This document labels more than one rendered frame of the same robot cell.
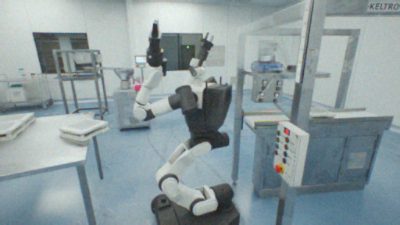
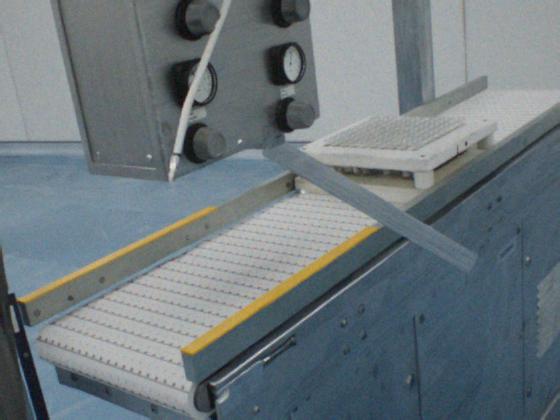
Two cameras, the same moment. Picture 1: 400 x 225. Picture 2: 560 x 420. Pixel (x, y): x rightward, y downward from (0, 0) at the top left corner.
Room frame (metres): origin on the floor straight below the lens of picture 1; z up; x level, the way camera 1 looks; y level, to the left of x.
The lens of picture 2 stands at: (1.05, -0.11, 1.18)
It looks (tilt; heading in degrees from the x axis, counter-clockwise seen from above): 21 degrees down; 319
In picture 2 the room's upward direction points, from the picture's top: 9 degrees counter-clockwise
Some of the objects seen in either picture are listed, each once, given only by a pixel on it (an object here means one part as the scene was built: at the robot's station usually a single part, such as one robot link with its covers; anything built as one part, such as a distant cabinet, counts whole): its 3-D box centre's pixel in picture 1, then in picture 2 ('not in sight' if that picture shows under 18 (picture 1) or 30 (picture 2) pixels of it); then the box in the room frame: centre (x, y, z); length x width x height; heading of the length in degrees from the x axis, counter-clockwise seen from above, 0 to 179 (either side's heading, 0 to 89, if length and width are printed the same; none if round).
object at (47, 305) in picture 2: (306, 111); (333, 158); (1.90, -1.09, 0.84); 1.32 x 0.02 x 0.03; 96
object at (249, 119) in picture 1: (316, 119); (406, 186); (1.76, -1.12, 0.79); 1.35 x 0.25 x 0.05; 96
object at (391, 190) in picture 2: not in sight; (397, 168); (1.76, -1.09, 0.83); 0.24 x 0.24 x 0.02; 5
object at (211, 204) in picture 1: (201, 199); not in sight; (1.30, -0.01, 0.28); 0.21 x 0.20 x 0.13; 112
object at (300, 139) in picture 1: (290, 152); not in sight; (0.83, -0.43, 0.96); 0.17 x 0.06 x 0.26; 6
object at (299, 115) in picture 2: not in sight; (297, 110); (1.52, -0.62, 1.05); 0.03 x 0.03 x 0.04; 6
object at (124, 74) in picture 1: (128, 78); not in sight; (3.76, 1.35, 0.95); 0.49 x 0.36 x 0.37; 104
